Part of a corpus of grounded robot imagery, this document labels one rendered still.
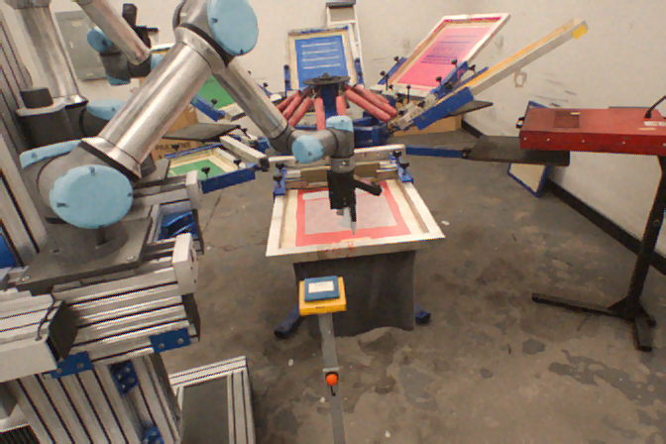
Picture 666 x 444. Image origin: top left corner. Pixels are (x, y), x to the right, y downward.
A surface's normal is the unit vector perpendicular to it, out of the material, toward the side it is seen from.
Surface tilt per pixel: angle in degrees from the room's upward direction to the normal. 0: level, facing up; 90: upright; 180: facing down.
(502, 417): 0
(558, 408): 0
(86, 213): 94
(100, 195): 95
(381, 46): 90
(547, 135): 91
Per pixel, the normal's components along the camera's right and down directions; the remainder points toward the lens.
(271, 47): 0.07, 0.44
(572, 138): -0.44, 0.44
